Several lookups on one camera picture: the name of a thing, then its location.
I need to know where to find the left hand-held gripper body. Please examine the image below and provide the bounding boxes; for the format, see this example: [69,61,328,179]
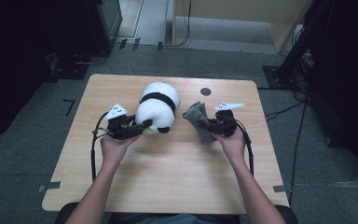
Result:
[103,103,137,141]

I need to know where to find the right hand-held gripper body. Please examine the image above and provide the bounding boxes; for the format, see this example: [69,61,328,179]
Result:
[209,101,246,138]

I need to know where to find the grey cloth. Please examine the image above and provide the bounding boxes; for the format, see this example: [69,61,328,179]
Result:
[182,100,218,146]

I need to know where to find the panda plush toy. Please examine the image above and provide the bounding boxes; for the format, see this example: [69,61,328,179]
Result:
[134,81,182,135]

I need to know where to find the person's right hand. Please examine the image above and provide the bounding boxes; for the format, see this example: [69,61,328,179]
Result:
[212,127,247,164]

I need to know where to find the person's left hand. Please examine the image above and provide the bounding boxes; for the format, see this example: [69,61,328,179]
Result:
[100,133,141,169]

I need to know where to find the black angled floor tape mark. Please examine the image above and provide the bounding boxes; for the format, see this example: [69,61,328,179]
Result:
[62,98,76,118]

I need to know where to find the black floor plate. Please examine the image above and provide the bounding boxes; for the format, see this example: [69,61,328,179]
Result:
[46,52,90,83]

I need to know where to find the grey tape strip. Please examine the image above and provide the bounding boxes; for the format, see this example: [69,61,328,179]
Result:
[37,181,62,193]
[272,184,294,194]

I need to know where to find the person's legs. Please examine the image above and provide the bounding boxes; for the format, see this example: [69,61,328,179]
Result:
[107,212,241,224]

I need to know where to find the black metal stand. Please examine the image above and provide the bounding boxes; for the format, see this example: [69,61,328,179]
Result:
[262,0,334,91]

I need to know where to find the black equipment case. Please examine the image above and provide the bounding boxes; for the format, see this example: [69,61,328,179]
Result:
[86,0,124,56]

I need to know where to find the wooden cabinet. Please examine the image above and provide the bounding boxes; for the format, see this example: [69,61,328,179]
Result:
[172,0,312,54]

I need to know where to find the dark curtain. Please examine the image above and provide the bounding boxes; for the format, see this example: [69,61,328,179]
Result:
[0,0,90,147]
[304,0,358,185]

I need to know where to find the short black floor cable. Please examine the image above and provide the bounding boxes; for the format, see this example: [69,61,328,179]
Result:
[264,100,306,122]

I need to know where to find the long black floor cable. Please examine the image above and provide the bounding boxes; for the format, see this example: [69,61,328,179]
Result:
[287,99,309,207]

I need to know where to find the black hanging cable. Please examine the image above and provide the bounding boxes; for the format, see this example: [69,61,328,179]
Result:
[167,0,192,49]

